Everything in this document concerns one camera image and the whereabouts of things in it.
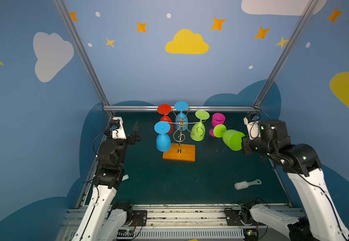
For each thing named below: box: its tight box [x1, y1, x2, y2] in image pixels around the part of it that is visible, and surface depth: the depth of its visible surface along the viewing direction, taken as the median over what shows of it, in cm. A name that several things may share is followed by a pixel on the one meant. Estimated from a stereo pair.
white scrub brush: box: [234, 179, 263, 191], surface depth 87 cm
